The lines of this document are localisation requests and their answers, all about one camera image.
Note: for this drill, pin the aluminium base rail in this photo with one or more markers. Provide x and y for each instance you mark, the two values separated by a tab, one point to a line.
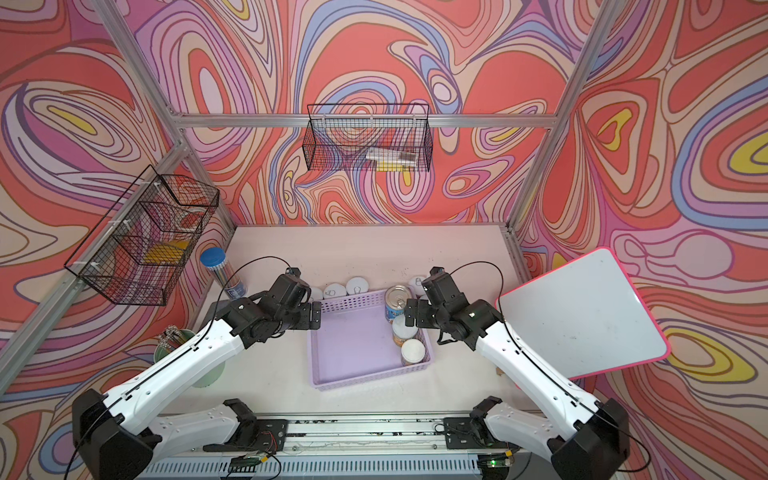
389	447

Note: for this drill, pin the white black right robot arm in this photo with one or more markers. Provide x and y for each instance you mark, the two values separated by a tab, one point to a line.
581	436

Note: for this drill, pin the blue lid pencil tube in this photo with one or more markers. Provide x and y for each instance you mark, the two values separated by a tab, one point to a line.
215	260

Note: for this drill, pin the yellow can white lid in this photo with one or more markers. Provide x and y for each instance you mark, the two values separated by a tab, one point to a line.
415	284

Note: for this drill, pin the grey whiteboard eraser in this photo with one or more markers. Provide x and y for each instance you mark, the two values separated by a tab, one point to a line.
208	312

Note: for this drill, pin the black wire basket left wall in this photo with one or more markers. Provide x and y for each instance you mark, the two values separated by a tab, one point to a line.
154	208

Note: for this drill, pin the markers in back basket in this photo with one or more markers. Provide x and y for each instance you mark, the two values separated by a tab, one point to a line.
387	160

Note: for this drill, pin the lilac plastic basket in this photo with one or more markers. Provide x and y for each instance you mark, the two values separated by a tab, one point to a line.
355	345

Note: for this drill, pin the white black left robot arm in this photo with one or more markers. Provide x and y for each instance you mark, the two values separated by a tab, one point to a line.
119	433

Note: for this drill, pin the black wire basket back wall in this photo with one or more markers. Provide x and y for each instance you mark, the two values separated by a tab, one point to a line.
338	135

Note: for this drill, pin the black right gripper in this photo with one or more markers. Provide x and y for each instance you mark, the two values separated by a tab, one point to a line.
422	306

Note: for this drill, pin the white lid can far left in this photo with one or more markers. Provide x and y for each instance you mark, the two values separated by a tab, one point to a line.
316	295

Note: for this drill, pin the orange can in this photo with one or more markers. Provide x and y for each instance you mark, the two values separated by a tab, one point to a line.
413	352
401	332

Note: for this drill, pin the green cup with pencils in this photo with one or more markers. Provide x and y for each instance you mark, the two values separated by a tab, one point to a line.
171	340

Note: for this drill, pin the black wire basket wall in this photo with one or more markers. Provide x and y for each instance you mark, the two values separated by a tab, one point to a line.
338	135
154	208

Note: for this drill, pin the pink framed whiteboard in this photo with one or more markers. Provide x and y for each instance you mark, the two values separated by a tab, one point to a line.
586	318

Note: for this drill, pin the yellow item in left basket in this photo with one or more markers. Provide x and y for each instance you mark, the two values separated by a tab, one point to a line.
166	253

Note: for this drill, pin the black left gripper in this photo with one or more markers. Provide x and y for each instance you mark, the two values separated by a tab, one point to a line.
306	309

